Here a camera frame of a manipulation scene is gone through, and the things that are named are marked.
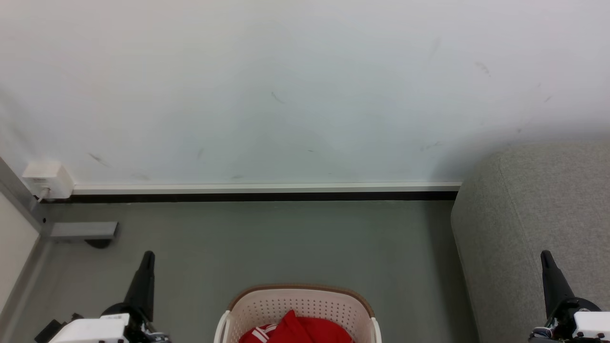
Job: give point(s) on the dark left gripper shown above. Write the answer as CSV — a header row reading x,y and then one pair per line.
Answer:
x,y
143,331

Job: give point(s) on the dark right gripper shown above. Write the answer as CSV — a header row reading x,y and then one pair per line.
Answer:
x,y
562,326

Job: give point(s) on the red and white garment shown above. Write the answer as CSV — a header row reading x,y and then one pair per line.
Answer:
x,y
305,331

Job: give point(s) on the grey fabric sofa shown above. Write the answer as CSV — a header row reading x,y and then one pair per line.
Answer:
x,y
524,214

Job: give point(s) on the white skirting board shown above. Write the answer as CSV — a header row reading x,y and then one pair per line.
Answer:
x,y
262,187

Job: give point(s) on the cream perforated laundry basket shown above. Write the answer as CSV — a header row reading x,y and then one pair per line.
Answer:
x,y
305,302

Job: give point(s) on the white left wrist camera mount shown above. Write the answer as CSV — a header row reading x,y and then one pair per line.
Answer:
x,y
90,329

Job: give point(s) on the grey metal floor bracket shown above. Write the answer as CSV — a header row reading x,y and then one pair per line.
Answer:
x,y
83,230

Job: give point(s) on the white wall power adapter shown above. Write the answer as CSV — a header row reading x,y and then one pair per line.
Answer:
x,y
50,178

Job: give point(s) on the grey door frame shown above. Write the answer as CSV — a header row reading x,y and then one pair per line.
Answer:
x,y
19,193

